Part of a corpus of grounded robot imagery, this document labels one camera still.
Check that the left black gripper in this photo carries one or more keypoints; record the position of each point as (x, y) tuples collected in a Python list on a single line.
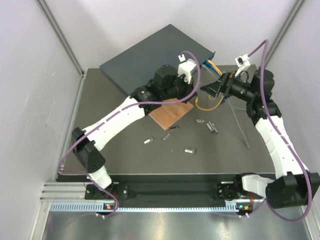
[(188, 88)]

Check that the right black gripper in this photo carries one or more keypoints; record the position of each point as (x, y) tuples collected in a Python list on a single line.
[(224, 86)]

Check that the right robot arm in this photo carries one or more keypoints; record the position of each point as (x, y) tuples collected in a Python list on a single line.
[(293, 185)]

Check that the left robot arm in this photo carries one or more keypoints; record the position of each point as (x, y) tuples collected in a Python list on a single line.
[(168, 83)]

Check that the wooden board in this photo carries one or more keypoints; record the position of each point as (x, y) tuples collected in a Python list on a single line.
[(168, 114)]

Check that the silver SFP module upper right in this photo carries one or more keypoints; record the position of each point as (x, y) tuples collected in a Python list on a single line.
[(200, 121)]

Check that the SFP module pair right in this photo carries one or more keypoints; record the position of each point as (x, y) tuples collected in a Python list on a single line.
[(212, 127)]

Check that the silver SFP module by board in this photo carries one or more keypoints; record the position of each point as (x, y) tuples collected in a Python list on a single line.
[(173, 128)]

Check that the dark grey table mat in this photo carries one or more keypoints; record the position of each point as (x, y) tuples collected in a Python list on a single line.
[(236, 148)]

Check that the silver double SFP module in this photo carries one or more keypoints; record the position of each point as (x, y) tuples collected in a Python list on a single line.
[(190, 150)]

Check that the silver SFP module far left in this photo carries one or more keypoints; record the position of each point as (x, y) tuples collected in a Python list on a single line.
[(148, 140)]

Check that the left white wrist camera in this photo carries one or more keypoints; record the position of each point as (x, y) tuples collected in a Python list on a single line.
[(186, 68)]

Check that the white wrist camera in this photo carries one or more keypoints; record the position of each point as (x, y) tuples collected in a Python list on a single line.
[(186, 68), (243, 63)]

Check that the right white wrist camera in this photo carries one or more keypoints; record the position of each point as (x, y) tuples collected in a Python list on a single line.
[(243, 63)]

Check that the dark teal network switch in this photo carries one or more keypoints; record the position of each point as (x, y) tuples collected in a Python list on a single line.
[(135, 66)]

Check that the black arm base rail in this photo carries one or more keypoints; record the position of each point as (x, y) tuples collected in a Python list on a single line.
[(169, 190)]

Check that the grey slotted cable duct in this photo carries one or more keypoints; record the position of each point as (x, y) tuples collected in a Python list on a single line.
[(101, 207)]

